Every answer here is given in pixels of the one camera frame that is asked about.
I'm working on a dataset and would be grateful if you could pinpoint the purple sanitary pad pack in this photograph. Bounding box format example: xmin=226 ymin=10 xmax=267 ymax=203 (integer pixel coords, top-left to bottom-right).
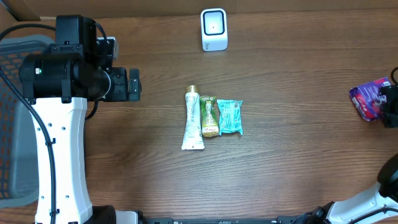
xmin=348 ymin=77 xmax=391 ymax=121

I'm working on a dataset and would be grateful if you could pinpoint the white tube gold cap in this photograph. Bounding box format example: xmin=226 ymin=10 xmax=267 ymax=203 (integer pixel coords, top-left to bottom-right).
xmin=181 ymin=85 xmax=205 ymax=151

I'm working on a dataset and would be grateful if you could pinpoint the green gold snack packet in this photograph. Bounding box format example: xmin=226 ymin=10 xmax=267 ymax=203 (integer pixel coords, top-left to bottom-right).
xmin=200 ymin=96 xmax=220 ymax=138

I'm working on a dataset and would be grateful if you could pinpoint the teal wet wipes pack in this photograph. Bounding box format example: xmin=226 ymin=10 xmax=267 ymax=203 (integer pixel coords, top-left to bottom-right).
xmin=217 ymin=100 xmax=243 ymax=136

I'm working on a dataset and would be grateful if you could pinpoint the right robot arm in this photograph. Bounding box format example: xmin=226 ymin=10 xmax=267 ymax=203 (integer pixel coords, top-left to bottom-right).
xmin=291 ymin=84 xmax=397 ymax=223

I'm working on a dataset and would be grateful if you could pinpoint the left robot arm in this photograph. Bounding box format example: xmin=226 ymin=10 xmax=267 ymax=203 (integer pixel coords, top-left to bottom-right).
xmin=19 ymin=15 xmax=142 ymax=223

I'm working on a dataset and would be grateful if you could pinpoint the white barcode scanner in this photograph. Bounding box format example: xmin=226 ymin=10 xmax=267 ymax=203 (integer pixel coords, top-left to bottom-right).
xmin=200 ymin=8 xmax=228 ymax=52

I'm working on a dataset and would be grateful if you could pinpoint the cardboard back panel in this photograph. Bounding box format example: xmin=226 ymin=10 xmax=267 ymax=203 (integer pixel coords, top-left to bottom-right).
xmin=3 ymin=0 xmax=397 ymax=21

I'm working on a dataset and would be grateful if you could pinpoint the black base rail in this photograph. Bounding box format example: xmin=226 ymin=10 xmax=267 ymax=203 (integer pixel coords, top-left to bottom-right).
xmin=139 ymin=214 xmax=308 ymax=224

